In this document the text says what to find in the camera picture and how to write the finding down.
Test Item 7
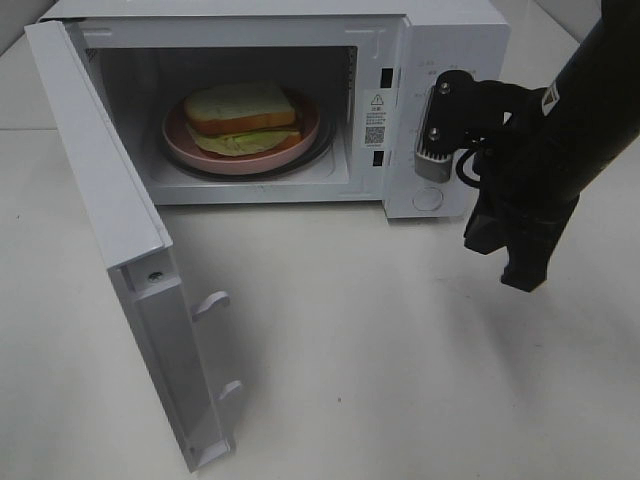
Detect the white warning label sticker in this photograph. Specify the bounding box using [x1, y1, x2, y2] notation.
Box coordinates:
[362, 89, 392, 148]

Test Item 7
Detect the white microwave oven body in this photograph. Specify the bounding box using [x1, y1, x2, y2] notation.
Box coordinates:
[35, 1, 510, 218]

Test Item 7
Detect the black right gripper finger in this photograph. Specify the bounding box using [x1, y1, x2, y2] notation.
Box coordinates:
[500, 224, 558, 292]
[463, 192, 514, 255]

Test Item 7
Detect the round white door button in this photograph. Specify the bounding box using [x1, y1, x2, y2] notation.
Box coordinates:
[412, 187, 444, 212]

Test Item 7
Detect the pink plate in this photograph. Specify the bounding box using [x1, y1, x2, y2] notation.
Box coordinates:
[162, 90, 324, 178]

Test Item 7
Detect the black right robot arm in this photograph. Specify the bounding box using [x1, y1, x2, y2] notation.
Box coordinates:
[464, 1, 639, 292]

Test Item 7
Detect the black camera cable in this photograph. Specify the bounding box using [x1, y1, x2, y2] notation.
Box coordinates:
[453, 142, 496, 189]

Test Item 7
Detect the wrist camera with silver heatsink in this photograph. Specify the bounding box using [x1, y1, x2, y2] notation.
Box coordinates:
[414, 70, 474, 183]

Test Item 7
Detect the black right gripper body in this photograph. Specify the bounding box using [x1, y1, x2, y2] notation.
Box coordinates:
[459, 80, 577, 241]

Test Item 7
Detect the sandwich with lettuce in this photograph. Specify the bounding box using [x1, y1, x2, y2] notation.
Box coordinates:
[182, 82, 302, 157]

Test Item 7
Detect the white microwave door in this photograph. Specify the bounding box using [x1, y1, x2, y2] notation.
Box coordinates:
[25, 21, 243, 471]

